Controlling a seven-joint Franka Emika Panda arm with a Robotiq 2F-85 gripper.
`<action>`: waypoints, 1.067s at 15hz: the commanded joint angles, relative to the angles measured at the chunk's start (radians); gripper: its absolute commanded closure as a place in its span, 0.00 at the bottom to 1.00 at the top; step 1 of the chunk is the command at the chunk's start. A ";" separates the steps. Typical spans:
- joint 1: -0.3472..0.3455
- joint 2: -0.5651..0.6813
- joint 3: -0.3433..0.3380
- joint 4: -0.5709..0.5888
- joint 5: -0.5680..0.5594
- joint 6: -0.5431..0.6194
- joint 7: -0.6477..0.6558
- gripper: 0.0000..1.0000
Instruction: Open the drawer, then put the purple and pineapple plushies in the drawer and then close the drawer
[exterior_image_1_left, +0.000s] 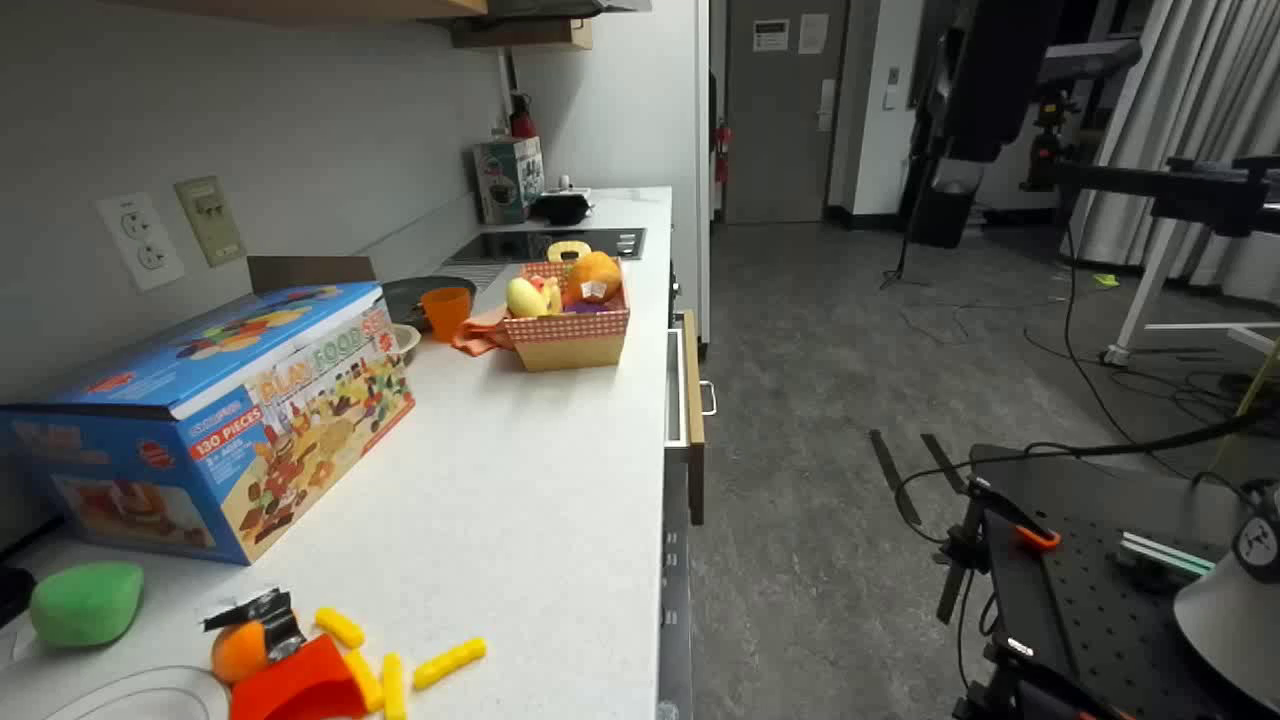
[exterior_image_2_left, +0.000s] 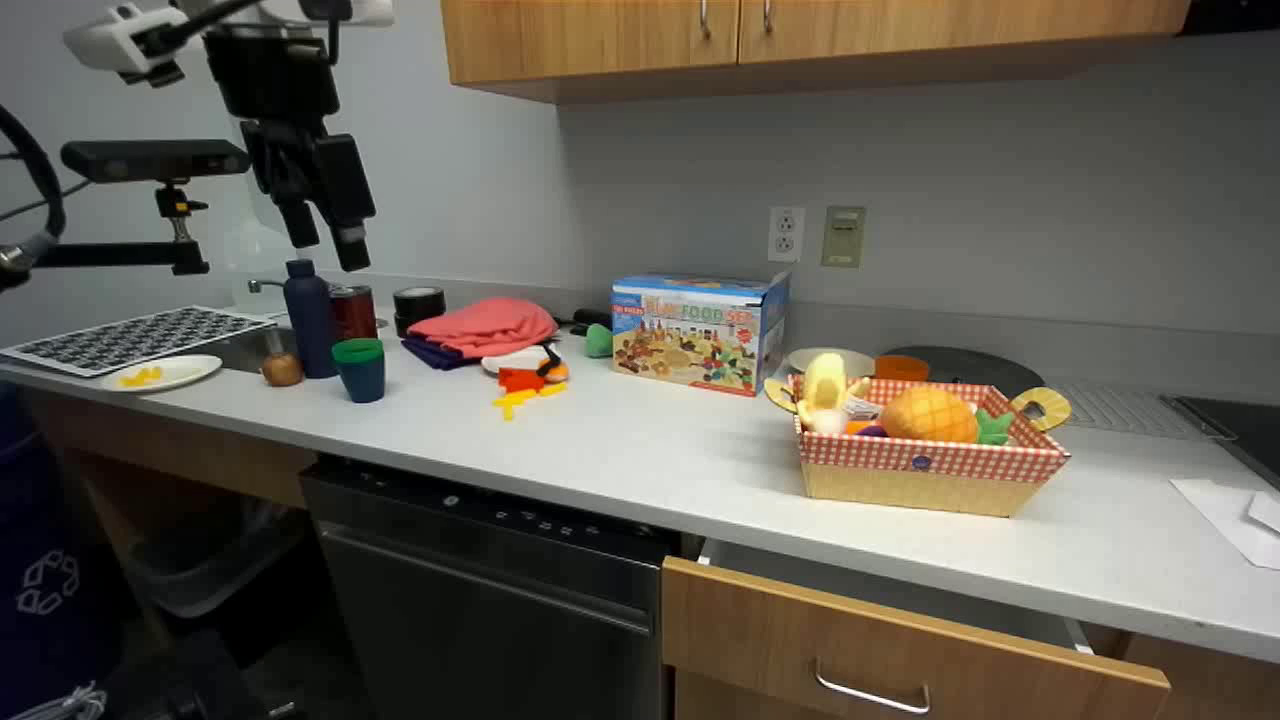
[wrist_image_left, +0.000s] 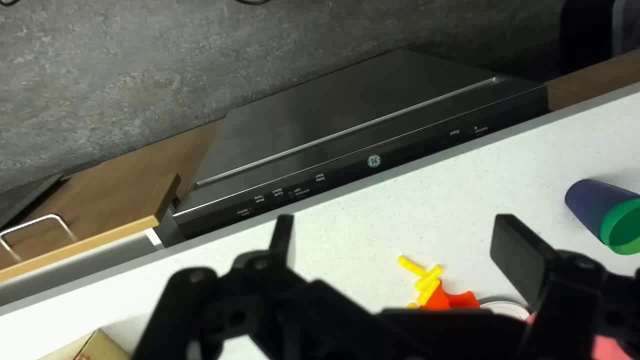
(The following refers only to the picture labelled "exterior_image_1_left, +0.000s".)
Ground wooden front white drawer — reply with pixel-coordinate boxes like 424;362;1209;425
663;308;720;528

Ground pineapple plushie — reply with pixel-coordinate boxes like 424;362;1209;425
561;253;625;304

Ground checkered wicker basket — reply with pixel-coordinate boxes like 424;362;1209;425
501;265;632;374

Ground yellow plushie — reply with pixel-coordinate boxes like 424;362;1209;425
508;276;553;316

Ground orange toy cup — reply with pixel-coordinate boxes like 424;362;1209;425
416;290;474;346

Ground dark bowl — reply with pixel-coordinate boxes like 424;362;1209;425
383;276;474;328

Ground yellow toy fry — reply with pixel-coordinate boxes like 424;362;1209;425
413;635;490;693

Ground blue toy food box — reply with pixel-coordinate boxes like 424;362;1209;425
0;280;416;566

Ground orange toy ball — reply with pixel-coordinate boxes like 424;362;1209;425
213;619;267;686

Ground white round plate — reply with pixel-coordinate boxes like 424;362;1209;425
48;664;228;720

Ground beige wall switch plate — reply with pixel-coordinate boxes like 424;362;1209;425
175;176;244;268

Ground white wall outlet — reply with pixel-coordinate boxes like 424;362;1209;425
95;193;186;293

